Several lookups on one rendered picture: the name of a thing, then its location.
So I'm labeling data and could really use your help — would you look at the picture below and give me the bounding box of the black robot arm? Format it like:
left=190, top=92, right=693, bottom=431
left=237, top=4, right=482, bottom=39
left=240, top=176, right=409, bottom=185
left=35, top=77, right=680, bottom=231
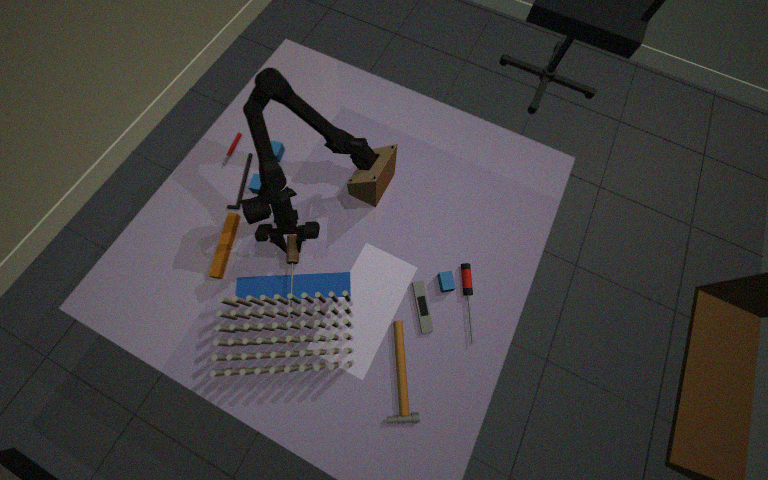
left=240, top=68, right=380, bottom=225

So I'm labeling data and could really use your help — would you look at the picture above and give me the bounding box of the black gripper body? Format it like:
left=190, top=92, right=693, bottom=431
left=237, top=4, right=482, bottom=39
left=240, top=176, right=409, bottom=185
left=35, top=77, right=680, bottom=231
left=255, top=209, right=320, bottom=242

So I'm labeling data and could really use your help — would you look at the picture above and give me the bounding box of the red-handled screwdriver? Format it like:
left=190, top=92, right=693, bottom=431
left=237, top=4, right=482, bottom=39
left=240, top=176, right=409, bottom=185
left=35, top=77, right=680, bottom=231
left=222, top=132, right=242, bottom=167

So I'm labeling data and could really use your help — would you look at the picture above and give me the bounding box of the brown flat bar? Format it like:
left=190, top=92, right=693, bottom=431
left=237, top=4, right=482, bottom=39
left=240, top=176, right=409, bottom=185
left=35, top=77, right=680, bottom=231
left=209, top=212, right=240, bottom=279

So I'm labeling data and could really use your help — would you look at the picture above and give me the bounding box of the blue rectangular block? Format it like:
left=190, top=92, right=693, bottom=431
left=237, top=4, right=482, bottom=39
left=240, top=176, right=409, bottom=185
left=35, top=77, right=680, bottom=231
left=271, top=140, right=285, bottom=162
left=248, top=173, right=261, bottom=194
left=437, top=271, right=456, bottom=293

